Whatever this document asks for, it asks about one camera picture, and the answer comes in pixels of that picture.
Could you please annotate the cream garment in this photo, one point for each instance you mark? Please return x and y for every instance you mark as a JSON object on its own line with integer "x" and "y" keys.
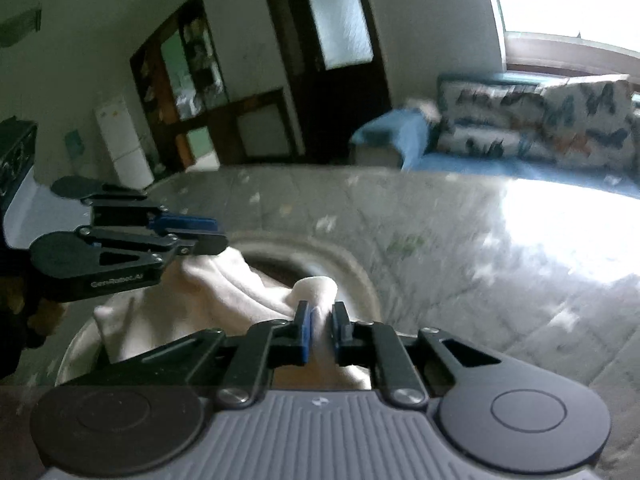
{"x": 210, "y": 295}

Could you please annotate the small pale folded cloth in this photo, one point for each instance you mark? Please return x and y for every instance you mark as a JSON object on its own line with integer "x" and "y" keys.
{"x": 422, "y": 109}

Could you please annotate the person's left hand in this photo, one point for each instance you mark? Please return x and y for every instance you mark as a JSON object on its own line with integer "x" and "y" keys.
{"x": 47, "y": 317}

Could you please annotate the dark wooden glass door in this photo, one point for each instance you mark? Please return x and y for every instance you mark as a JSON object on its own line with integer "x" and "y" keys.
{"x": 345, "y": 110}

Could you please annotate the grey wall fixture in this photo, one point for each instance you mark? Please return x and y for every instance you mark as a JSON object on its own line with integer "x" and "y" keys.
{"x": 20, "y": 25}

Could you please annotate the grey quilted star table cover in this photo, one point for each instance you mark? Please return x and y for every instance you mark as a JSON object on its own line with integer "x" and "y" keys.
{"x": 450, "y": 260}

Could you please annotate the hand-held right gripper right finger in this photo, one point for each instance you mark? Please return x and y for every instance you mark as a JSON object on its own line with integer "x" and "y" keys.
{"x": 340, "y": 332}

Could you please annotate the dark wooden display cabinet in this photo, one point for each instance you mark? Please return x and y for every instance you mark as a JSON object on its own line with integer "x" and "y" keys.
{"x": 150, "y": 70}

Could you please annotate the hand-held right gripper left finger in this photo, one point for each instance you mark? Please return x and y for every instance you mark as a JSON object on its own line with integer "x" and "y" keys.
{"x": 301, "y": 335}

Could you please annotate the teal sofa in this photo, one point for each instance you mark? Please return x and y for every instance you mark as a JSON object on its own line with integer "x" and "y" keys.
{"x": 470, "y": 77}

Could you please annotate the white refrigerator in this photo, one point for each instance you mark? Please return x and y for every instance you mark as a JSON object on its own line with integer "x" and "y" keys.
{"x": 122, "y": 145}

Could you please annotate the dark wooden console table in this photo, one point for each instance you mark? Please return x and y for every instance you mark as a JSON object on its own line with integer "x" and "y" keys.
{"x": 220, "y": 120}

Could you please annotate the square butterfly print pillow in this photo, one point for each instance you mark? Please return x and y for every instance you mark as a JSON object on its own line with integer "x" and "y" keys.
{"x": 585, "y": 125}

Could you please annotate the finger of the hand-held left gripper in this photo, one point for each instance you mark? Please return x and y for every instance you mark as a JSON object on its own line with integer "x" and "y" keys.
{"x": 200, "y": 245}
{"x": 185, "y": 222}

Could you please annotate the long butterfly print pillow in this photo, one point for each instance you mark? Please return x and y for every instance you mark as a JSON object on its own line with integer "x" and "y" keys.
{"x": 490, "y": 120}

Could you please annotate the blue armrest cover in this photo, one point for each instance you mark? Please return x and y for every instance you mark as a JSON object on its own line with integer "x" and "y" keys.
{"x": 395, "y": 135}

